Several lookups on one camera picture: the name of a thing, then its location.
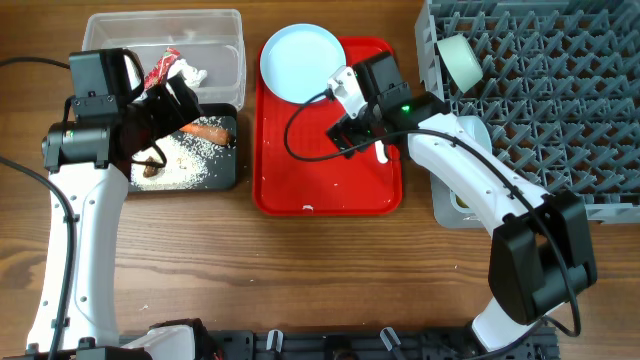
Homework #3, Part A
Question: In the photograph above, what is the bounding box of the white rice pile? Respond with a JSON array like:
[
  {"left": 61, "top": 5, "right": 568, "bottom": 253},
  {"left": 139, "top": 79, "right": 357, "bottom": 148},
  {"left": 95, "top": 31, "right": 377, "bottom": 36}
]
[{"left": 130, "top": 116, "right": 237, "bottom": 192}]

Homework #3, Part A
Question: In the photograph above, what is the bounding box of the red snack wrapper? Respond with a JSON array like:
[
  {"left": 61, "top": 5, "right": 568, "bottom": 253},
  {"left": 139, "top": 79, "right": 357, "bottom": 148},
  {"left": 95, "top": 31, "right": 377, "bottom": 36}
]
[{"left": 144, "top": 47, "right": 181, "bottom": 90}]

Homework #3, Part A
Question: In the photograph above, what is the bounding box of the black cable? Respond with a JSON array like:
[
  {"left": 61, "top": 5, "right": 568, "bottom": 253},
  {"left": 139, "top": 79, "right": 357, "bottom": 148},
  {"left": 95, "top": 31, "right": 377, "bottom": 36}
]
[
  {"left": 0, "top": 55, "right": 169, "bottom": 360},
  {"left": 282, "top": 88, "right": 583, "bottom": 360}
]

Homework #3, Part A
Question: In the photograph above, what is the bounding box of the yellow plastic cup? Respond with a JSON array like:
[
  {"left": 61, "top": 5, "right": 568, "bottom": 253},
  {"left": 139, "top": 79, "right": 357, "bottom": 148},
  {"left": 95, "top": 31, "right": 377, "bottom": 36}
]
[{"left": 454, "top": 193, "right": 469, "bottom": 208}]

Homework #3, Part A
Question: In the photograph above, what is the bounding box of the left black cable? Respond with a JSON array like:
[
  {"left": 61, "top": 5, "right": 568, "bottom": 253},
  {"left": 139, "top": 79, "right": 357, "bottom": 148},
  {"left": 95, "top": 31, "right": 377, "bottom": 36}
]
[{"left": 0, "top": 55, "right": 169, "bottom": 360}]

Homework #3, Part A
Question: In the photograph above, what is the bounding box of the orange carrot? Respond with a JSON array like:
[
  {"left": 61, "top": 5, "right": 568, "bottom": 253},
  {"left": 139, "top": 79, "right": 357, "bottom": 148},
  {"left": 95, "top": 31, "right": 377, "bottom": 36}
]
[{"left": 181, "top": 124, "right": 231, "bottom": 146}]

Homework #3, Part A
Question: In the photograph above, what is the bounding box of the right black cable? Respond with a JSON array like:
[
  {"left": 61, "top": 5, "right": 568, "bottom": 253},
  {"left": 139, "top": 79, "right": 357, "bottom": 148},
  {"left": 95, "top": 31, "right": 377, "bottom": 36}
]
[{"left": 282, "top": 88, "right": 583, "bottom": 360}]

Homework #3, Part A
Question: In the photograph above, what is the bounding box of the light blue bowl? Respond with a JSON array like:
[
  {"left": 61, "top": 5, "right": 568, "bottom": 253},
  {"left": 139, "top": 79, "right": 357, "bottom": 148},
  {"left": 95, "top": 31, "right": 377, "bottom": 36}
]
[{"left": 457, "top": 115, "right": 492, "bottom": 152}]

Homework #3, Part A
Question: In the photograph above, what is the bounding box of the clear plastic bin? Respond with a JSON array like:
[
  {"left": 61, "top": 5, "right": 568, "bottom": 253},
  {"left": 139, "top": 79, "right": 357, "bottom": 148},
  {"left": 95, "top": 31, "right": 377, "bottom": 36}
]
[{"left": 82, "top": 9, "right": 246, "bottom": 110}]

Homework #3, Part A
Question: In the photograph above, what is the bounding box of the dark dried mushroom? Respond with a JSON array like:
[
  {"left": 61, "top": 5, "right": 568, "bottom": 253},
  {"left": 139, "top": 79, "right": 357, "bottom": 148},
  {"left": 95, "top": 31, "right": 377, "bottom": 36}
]
[{"left": 142, "top": 157, "right": 160, "bottom": 178}]

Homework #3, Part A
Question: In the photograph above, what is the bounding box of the white tissue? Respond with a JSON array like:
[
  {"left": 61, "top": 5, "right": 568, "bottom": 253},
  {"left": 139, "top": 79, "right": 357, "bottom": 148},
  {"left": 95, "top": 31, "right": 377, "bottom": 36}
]
[{"left": 167, "top": 59, "right": 208, "bottom": 89}]

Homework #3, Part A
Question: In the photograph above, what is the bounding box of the white plastic spoon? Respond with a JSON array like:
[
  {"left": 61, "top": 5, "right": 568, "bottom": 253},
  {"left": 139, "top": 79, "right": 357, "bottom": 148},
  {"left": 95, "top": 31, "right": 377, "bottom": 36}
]
[{"left": 374, "top": 141, "right": 389, "bottom": 164}]

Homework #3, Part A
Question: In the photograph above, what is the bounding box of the grey dishwasher rack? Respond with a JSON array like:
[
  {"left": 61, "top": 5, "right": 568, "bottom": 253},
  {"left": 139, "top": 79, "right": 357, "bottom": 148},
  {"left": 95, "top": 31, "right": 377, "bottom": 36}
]
[{"left": 414, "top": 0, "right": 639, "bottom": 224}]

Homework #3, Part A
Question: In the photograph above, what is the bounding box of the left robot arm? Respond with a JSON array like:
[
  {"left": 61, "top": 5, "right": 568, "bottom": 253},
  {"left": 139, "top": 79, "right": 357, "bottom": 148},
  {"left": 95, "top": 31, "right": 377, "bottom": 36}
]
[{"left": 26, "top": 48, "right": 202, "bottom": 359}]

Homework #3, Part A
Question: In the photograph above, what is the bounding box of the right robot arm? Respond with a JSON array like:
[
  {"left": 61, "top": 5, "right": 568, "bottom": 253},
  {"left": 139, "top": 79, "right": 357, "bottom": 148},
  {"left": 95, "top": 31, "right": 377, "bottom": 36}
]
[{"left": 326, "top": 52, "right": 597, "bottom": 355}]

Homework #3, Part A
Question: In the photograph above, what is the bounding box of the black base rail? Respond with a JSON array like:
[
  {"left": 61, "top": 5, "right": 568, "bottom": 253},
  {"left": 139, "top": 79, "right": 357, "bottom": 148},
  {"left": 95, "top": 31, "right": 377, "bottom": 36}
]
[{"left": 114, "top": 325, "right": 559, "bottom": 360}]

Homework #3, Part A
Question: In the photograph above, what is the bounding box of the green bowl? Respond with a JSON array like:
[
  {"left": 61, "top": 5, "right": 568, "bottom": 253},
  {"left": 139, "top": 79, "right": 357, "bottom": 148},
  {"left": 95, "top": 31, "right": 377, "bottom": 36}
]
[{"left": 436, "top": 34, "right": 483, "bottom": 93}]

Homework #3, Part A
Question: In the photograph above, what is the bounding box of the black rectangular tray bin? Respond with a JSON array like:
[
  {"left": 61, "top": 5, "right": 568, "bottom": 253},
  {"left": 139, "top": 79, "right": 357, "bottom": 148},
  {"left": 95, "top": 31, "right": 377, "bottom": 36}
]
[{"left": 129, "top": 103, "right": 237, "bottom": 193}]

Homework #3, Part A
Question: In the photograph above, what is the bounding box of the large light blue plate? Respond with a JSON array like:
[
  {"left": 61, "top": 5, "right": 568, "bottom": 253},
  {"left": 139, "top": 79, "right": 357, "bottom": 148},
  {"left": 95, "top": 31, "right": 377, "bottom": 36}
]
[{"left": 259, "top": 23, "right": 346, "bottom": 104}]

